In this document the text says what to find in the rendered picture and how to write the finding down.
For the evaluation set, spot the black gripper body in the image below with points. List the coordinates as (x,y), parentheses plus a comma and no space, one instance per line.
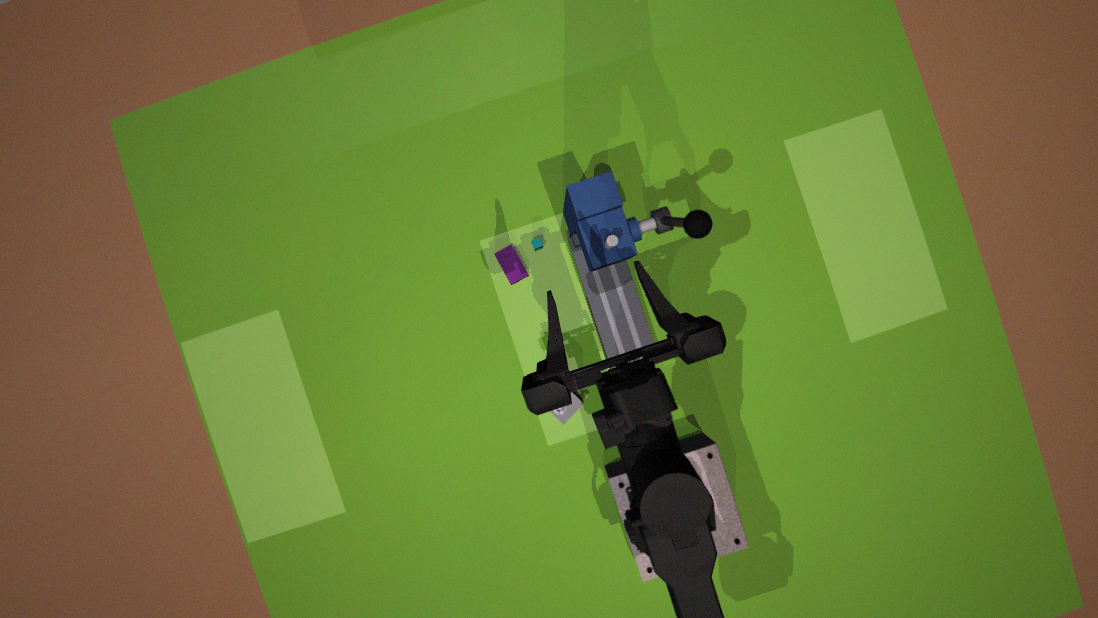
(705,341)

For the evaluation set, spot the purple rectangular block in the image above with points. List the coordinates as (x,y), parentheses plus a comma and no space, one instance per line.
(511,264)

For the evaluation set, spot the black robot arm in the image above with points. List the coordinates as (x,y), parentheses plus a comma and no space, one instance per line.
(672,514)

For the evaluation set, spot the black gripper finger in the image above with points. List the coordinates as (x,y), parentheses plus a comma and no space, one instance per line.
(667,316)
(556,360)

